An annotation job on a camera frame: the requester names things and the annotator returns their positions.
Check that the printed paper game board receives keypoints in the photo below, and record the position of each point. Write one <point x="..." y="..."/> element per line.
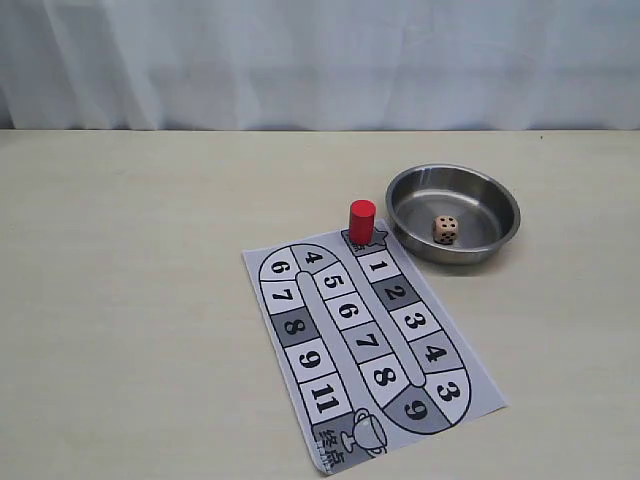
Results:
<point x="371" y="359"/>

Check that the stainless steel bowl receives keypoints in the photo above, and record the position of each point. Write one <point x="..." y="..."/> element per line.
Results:
<point x="450" y="214"/>

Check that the white curtain backdrop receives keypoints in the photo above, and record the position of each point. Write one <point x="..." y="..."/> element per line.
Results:
<point x="320" y="65"/>

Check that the red cylinder game piece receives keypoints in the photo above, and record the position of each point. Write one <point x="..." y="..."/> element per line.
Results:
<point x="361" y="221"/>

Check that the wooden die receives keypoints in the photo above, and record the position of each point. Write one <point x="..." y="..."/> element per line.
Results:
<point x="445" y="229"/>

